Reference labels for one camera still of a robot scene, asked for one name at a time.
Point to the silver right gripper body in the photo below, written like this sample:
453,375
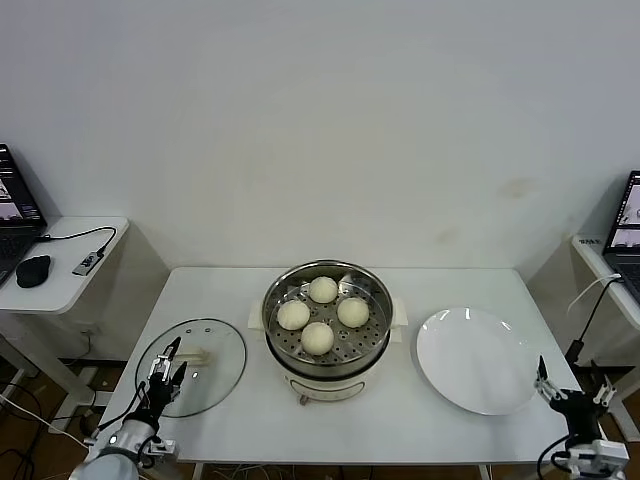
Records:
580,412

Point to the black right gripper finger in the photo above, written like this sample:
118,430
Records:
546,387
606,395

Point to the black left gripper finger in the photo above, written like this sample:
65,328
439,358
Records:
181,374
162,364

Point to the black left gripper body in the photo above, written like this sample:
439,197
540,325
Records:
161,397

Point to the white steamed baozi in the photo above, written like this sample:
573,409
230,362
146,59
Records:
293,315
322,289
353,312
317,338

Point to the perforated steel steamer basket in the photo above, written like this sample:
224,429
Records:
372,332

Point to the white round plate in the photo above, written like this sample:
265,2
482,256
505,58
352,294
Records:
475,360

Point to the white side table rounded corner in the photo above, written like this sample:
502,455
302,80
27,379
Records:
65,290

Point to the small grey usb device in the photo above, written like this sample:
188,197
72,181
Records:
88,262

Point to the cream electric cooking pot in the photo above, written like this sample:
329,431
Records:
330,387

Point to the black computer mouse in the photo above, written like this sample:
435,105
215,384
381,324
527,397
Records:
33,271

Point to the black laptop with narrow screen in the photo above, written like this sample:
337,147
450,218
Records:
627,220

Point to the black laptop with wide screen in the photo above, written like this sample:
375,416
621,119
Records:
15,190

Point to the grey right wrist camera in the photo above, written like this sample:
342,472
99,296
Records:
607,452

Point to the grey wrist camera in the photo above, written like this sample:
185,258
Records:
162,447
607,452

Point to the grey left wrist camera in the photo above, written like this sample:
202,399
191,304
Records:
162,447

